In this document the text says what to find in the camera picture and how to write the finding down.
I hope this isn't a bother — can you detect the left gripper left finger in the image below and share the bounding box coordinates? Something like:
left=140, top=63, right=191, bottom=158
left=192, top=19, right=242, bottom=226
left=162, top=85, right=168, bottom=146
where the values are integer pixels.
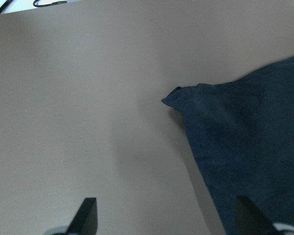
left=68, top=198, right=98, bottom=235

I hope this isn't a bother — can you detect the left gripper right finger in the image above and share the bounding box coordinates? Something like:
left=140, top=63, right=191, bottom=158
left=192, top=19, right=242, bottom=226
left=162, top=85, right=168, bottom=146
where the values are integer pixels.
left=235, top=196, right=279, bottom=235

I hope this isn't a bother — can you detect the black t-shirt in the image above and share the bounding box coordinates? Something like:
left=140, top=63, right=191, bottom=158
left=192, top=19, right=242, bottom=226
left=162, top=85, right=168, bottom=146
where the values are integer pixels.
left=163, top=57, right=294, bottom=235

